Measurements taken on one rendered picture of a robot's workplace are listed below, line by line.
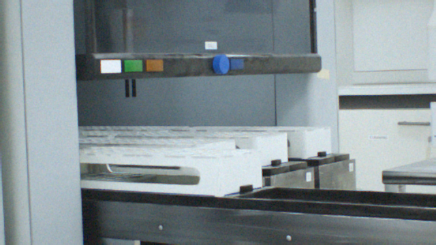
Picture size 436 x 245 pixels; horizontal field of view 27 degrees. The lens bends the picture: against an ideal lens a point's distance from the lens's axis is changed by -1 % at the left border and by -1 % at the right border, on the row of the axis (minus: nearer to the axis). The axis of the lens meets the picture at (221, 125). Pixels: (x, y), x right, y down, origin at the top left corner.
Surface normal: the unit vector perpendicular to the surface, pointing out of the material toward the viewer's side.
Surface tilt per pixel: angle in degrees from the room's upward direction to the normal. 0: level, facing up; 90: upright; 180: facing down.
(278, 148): 90
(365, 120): 90
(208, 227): 90
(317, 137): 90
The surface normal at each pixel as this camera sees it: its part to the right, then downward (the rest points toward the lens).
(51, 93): 0.82, 0.00
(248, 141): -0.57, 0.07
